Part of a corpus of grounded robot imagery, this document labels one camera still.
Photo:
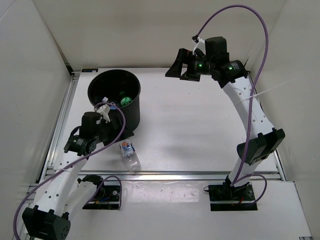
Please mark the green soda bottle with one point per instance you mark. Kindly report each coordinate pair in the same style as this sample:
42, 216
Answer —
125, 99

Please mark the aluminium table frame rail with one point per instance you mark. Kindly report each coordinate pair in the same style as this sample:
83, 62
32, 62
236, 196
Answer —
186, 140

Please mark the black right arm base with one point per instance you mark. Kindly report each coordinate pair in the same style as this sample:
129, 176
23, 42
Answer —
222, 198

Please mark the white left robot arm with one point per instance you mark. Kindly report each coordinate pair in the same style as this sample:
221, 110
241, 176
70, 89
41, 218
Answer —
50, 217

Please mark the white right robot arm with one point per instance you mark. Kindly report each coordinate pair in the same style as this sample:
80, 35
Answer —
210, 57

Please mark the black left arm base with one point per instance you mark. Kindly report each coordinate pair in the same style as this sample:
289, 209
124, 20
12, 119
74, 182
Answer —
109, 192

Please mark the clear water bottle orange label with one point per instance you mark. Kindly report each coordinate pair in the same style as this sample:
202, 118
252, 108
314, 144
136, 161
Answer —
129, 155

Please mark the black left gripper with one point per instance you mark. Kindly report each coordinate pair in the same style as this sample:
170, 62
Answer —
115, 132

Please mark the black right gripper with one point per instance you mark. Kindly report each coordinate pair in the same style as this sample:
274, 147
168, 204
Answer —
175, 71

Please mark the black ribbed plastic bin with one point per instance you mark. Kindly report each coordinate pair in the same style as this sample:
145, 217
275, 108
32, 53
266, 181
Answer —
109, 84

